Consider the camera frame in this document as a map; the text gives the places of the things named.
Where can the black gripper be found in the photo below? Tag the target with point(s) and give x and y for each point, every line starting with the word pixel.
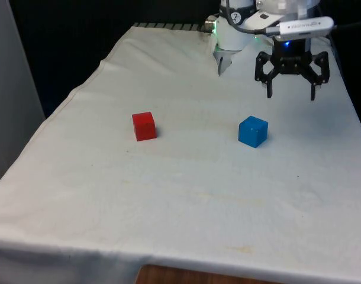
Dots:
pixel 290 50

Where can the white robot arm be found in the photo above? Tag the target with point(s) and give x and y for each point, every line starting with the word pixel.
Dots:
pixel 232 35

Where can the blue cube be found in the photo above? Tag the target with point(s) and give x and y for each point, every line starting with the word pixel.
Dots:
pixel 252 131

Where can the red cube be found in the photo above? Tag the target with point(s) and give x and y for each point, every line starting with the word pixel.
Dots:
pixel 143 126

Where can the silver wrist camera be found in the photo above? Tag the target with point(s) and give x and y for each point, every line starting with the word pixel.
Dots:
pixel 304 27

